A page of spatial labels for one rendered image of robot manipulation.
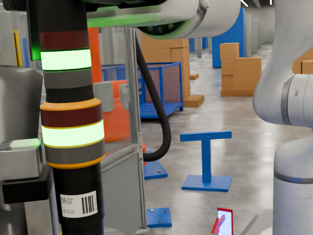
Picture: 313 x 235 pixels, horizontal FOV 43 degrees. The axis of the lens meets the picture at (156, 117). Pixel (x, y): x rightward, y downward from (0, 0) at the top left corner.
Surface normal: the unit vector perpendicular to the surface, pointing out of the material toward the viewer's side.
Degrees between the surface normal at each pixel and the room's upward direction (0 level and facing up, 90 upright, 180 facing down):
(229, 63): 90
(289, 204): 90
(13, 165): 90
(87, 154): 90
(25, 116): 41
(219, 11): 106
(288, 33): 99
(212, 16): 117
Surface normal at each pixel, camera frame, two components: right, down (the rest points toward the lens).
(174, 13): 0.90, 0.18
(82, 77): 0.76, 0.09
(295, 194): -0.47, 0.20
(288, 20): -0.68, 0.36
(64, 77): 0.07, 0.19
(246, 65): -0.25, 0.21
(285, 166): -0.82, 0.10
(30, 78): 0.32, -0.67
